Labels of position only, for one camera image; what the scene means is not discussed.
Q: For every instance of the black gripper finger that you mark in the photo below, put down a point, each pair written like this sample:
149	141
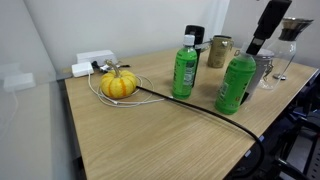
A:
269	20

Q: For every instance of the green bottle without label front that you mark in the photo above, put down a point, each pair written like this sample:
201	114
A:
233	83

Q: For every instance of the green bottle with white cap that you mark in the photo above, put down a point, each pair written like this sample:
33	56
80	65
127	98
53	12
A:
184	71

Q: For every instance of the glass carafe with metal top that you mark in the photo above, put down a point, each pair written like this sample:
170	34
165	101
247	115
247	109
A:
283	50

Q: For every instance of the olive gold canister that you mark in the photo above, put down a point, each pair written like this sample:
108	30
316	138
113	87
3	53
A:
219	51

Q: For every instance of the tall black cylinder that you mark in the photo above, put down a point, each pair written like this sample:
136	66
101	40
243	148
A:
198	35

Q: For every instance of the black tape piece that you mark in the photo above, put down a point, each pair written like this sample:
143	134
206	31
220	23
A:
245	99

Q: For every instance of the yellow orange striped pumpkin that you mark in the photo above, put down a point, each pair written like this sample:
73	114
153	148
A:
118	84

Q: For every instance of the black plug with silver clip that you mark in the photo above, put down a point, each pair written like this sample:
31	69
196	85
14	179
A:
101	66

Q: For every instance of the white power strip box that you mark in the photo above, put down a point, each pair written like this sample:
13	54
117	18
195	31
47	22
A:
95	56

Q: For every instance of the small white power adapter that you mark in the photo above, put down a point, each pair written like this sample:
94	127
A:
82	69

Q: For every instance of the black chair frame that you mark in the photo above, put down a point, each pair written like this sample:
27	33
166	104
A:
300	133

